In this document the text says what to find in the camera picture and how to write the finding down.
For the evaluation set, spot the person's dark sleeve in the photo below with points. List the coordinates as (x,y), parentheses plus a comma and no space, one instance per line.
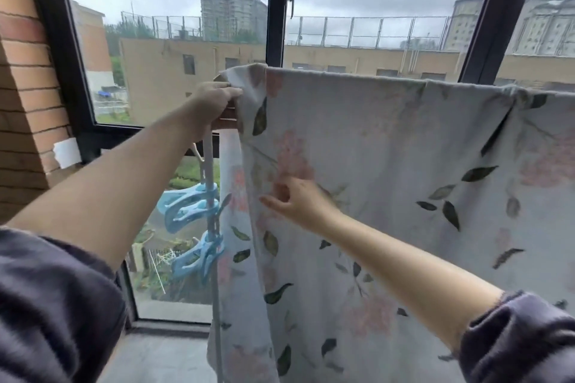
(54,306)
(516,342)

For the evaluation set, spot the person's left hand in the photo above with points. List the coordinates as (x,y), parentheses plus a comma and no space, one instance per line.
(211,104)

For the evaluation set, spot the grey tall apartment block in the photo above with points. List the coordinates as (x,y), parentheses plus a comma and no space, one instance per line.
(229,14)

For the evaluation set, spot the person's dark right sleeve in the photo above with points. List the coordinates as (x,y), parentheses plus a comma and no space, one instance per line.
(516,342)

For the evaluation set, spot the person's dark left sleeve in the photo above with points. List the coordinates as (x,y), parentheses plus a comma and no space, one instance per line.
(54,306)

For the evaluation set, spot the long beige building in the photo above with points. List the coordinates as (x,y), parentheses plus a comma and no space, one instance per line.
(152,82)

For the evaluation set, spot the white metal drying rack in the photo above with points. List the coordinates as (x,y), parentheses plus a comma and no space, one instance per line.
(207,163)

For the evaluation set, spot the outdoor white metal frame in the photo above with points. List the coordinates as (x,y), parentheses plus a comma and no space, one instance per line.
(157,271)

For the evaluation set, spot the white paper sheet on wall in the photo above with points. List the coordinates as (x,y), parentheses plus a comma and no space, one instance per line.
(67,154)

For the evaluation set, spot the white tall apartment buildings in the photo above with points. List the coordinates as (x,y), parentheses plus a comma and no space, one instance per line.
(548,32)

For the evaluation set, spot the person's right forearm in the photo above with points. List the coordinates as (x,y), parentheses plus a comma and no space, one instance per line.
(404,275)

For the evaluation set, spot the brown brick building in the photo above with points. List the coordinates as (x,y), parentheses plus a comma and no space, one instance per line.
(94,46)

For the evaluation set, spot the person's left forearm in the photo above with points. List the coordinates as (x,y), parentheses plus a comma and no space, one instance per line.
(112,194)

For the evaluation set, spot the black metal window frame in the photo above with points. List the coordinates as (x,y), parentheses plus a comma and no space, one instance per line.
(58,37)

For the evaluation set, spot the floral light blue bedsheet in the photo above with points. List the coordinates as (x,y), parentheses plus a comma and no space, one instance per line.
(382,171)

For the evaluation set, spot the person's right hand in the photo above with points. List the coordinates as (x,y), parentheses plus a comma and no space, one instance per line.
(305,207)

